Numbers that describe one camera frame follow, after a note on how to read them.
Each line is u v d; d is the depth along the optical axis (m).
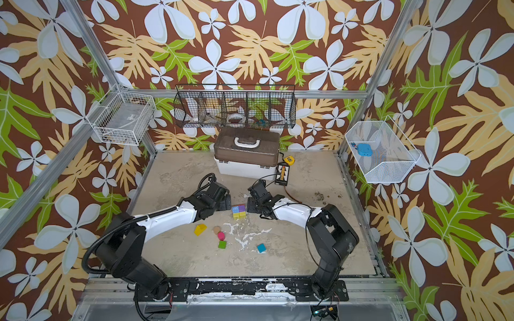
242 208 0.93
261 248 0.84
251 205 0.84
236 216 0.92
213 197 0.69
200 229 0.88
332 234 0.48
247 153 0.93
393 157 0.77
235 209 0.91
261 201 0.70
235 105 0.97
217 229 0.89
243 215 0.93
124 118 0.86
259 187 0.73
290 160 1.15
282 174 1.08
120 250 0.44
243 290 0.75
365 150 0.86
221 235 0.87
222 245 0.86
